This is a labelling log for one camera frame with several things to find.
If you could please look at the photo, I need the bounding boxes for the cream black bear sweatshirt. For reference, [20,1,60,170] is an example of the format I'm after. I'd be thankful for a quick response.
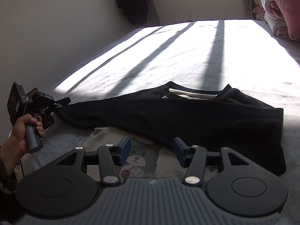
[55,82,286,176]

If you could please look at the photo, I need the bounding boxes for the person's left hand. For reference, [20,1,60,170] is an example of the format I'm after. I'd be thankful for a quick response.
[1,114,45,176]

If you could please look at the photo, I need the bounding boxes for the grey bed sheet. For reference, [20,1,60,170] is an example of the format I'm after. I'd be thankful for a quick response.
[22,20,299,219]

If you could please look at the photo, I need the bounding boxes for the folded pink white quilts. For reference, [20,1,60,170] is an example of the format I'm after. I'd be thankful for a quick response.
[252,0,299,41]

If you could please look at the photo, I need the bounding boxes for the dark sleeved left forearm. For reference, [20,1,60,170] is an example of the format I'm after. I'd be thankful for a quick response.
[1,160,23,224]

